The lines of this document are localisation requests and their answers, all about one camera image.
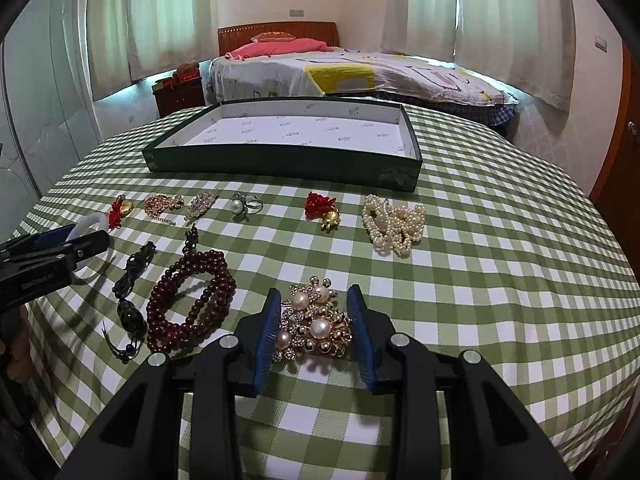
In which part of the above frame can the white jade bangle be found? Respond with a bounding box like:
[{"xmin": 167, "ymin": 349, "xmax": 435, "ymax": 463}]
[{"xmin": 65, "ymin": 212, "xmax": 114, "ymax": 282}]

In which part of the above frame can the gold pearl flower brooch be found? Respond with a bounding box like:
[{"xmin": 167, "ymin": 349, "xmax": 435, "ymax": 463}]
[{"xmin": 272, "ymin": 275, "xmax": 354, "ymax": 363}]

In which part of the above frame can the red knot gold coin charm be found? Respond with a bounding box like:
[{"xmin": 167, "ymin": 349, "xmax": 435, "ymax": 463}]
[{"xmin": 107, "ymin": 195, "xmax": 134, "ymax": 230}]

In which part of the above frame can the rose gold chain bracelet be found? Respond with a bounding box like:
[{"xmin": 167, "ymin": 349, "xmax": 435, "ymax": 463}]
[{"xmin": 143, "ymin": 193, "xmax": 186, "ymax": 226}]

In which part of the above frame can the black cord bead pendant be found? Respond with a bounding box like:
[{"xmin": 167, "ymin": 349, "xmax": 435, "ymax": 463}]
[{"xmin": 102, "ymin": 242, "xmax": 156, "ymax": 364}]

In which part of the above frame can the dark red bead necklace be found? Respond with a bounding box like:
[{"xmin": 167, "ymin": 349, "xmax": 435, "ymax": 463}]
[{"xmin": 145, "ymin": 224, "xmax": 238, "ymax": 354}]

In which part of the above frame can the pearl silver ring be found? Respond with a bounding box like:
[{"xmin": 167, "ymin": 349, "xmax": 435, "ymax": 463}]
[{"xmin": 229, "ymin": 192, "xmax": 265, "ymax": 221}]

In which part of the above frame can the red knot gold turtle charm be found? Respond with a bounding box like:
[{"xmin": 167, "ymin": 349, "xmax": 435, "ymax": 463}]
[{"xmin": 304, "ymin": 192, "xmax": 341, "ymax": 232}]

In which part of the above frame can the green jewelry box tray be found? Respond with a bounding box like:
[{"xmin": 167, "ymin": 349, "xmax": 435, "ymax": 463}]
[{"xmin": 142, "ymin": 96, "xmax": 423, "ymax": 192}]

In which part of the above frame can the person's left hand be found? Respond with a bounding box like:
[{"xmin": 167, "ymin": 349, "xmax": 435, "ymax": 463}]
[{"xmin": 1, "ymin": 306, "xmax": 35, "ymax": 385}]

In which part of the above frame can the silver rhinestone hair clip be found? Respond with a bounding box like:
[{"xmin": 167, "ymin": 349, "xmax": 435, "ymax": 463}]
[{"xmin": 184, "ymin": 190, "xmax": 219, "ymax": 224}]

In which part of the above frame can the green checkered tablecloth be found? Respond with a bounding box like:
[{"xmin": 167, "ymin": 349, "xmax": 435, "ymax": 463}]
[{"xmin": 15, "ymin": 106, "xmax": 639, "ymax": 479}]

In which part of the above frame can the dark wooden nightstand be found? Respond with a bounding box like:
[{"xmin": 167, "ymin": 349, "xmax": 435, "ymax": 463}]
[{"xmin": 152, "ymin": 63, "xmax": 205, "ymax": 117}]

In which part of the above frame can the left white curtain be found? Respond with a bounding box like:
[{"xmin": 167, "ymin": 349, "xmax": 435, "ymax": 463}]
[{"xmin": 86, "ymin": 0, "xmax": 218, "ymax": 101}]

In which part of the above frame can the white curtain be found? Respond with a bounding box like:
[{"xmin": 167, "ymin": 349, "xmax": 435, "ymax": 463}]
[
  {"xmin": 86, "ymin": 0, "xmax": 218, "ymax": 101},
  {"xmin": 381, "ymin": 0, "xmax": 576, "ymax": 112}
]

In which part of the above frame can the wooden headboard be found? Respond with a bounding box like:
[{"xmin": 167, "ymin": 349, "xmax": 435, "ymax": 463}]
[{"xmin": 218, "ymin": 21, "xmax": 341, "ymax": 55}]

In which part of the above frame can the bed with patterned quilt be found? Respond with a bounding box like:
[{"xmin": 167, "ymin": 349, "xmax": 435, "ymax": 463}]
[{"xmin": 207, "ymin": 49, "xmax": 518, "ymax": 127}]

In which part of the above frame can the pink pillow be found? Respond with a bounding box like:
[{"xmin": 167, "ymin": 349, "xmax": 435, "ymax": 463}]
[{"xmin": 224, "ymin": 38, "xmax": 333, "ymax": 60}]

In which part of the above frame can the brown wooden door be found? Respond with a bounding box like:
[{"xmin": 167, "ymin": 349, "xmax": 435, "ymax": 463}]
[{"xmin": 588, "ymin": 41, "xmax": 640, "ymax": 221}]

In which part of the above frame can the orange patterned pillow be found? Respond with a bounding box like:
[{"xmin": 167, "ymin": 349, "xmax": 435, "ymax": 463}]
[{"xmin": 250, "ymin": 30, "xmax": 296, "ymax": 44}]

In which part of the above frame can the right white curtain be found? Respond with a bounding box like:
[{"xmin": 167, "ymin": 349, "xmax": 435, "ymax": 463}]
[{"xmin": 381, "ymin": 0, "xmax": 576, "ymax": 112}]

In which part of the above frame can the white wall switch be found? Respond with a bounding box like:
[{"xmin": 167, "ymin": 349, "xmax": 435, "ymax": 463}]
[{"xmin": 594, "ymin": 36, "xmax": 608, "ymax": 52}]

